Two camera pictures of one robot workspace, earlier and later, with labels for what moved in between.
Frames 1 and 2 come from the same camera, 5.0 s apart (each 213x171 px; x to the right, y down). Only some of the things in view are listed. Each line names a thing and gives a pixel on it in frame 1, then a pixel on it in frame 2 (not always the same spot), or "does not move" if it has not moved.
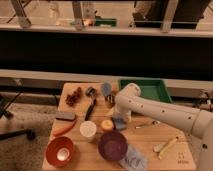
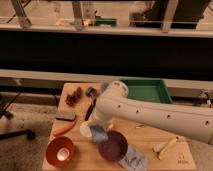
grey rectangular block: [65, 116] does not move
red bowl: [59, 151] does not move
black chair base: [29, 133] does not move
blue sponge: [120, 123] → [99, 134]
